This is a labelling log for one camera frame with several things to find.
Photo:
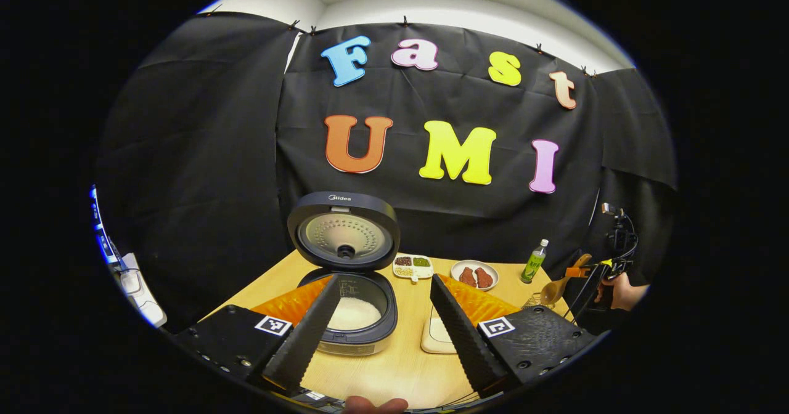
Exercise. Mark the green tea bottle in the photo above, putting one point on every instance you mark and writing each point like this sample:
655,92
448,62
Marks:
533,266

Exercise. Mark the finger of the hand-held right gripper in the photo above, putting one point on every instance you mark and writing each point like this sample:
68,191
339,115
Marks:
579,271

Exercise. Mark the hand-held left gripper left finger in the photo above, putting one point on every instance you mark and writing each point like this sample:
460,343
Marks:
305,346

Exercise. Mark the white round plate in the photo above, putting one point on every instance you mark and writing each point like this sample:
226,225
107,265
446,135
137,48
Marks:
455,275

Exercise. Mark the dark grey rice cooker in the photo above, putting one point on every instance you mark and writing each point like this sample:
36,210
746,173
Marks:
345,207

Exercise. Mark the brown meat piece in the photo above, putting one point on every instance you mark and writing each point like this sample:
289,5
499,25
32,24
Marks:
484,278
467,277

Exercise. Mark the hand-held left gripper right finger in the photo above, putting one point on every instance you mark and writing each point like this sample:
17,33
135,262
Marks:
465,346

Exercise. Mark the white divided grain tray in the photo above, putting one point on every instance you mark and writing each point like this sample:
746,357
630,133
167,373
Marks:
413,267

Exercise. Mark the clear glass dish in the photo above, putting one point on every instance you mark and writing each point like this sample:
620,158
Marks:
428,346

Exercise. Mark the white uncooked rice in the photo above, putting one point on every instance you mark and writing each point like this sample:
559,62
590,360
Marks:
357,312

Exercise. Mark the wooden spoon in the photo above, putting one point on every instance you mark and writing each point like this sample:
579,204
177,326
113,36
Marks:
555,289

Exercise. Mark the white panel with dark squares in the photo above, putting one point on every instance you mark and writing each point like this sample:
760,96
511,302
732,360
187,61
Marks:
103,232

